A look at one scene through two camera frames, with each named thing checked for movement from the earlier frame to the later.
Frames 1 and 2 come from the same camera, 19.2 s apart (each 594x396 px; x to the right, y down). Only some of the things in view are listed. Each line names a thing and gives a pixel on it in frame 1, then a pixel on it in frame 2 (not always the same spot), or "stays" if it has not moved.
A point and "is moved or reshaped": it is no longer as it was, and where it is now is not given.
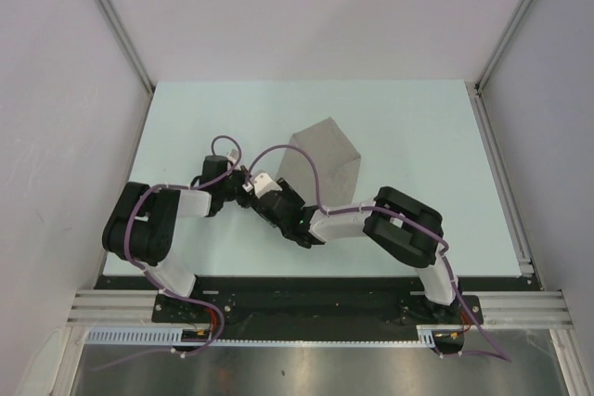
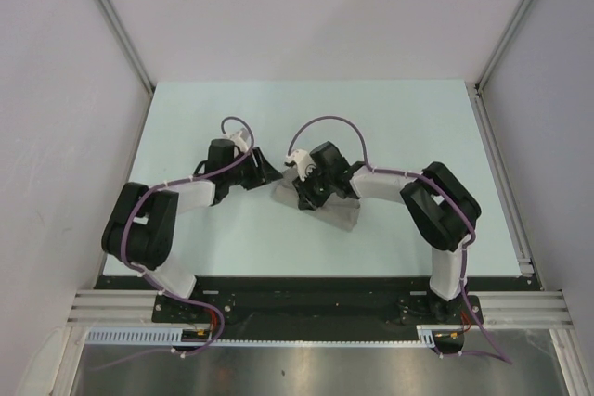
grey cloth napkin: [339, 166] is moved or reshaped
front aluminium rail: [116, 309] stays
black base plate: [312, 309] stays
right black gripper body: [290, 195] → [316, 188]
